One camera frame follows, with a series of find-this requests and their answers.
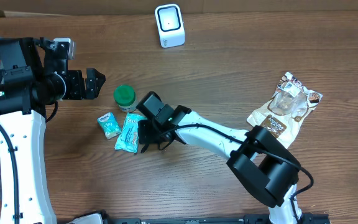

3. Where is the green Kleenex Play tissue pack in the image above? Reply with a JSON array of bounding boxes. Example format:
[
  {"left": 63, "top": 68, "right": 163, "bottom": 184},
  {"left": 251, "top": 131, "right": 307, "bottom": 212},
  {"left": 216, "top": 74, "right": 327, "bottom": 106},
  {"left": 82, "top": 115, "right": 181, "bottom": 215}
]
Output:
[{"left": 97, "top": 112, "right": 121, "bottom": 139}]

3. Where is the green lidded jar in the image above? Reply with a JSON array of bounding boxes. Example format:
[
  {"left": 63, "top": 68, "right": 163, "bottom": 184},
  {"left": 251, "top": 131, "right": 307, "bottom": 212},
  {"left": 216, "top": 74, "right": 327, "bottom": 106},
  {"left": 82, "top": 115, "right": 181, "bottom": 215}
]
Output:
[{"left": 114, "top": 85, "right": 138, "bottom": 113}]

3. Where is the beige snack bag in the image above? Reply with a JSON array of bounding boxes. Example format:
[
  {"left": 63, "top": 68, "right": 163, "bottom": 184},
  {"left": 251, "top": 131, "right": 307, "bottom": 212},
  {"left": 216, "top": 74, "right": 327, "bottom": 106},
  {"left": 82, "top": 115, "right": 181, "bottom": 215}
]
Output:
[{"left": 247, "top": 72, "right": 323, "bottom": 148}]

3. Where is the teal flushable wipes pack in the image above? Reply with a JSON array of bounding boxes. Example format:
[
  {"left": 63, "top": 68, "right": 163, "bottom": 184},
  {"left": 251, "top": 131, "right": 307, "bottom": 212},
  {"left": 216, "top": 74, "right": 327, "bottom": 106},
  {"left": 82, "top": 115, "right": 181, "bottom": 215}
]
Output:
[{"left": 114, "top": 113, "right": 146, "bottom": 154}]

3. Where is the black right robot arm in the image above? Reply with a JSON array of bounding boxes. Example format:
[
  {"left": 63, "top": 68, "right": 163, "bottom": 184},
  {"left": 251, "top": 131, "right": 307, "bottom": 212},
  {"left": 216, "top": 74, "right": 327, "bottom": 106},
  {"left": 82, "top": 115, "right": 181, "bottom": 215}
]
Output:
[{"left": 136, "top": 91, "right": 302, "bottom": 223}]

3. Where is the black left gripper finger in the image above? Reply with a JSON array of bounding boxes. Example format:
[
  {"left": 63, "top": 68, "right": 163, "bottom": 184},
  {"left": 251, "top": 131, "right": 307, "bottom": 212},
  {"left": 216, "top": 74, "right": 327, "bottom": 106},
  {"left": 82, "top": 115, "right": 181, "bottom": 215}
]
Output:
[
  {"left": 85, "top": 83, "right": 102, "bottom": 100},
  {"left": 85, "top": 68, "right": 106, "bottom": 86}
]

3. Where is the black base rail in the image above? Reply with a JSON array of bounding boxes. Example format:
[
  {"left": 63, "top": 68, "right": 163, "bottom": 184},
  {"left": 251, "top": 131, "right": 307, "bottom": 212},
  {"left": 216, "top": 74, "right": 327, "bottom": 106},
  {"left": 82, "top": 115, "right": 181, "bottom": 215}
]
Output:
[{"left": 57, "top": 210, "right": 331, "bottom": 224}]

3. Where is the white barcode scanner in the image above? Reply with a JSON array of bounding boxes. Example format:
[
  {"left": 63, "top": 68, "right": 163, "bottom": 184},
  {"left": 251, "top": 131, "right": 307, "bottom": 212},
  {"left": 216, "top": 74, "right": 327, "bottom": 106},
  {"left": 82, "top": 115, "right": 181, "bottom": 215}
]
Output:
[{"left": 155, "top": 3, "right": 186, "bottom": 49}]

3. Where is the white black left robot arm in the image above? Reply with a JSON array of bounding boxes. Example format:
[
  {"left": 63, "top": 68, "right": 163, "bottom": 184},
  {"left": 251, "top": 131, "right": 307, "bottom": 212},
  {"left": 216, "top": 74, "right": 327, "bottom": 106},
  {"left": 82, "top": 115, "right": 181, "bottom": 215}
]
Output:
[{"left": 0, "top": 37, "right": 106, "bottom": 223}]

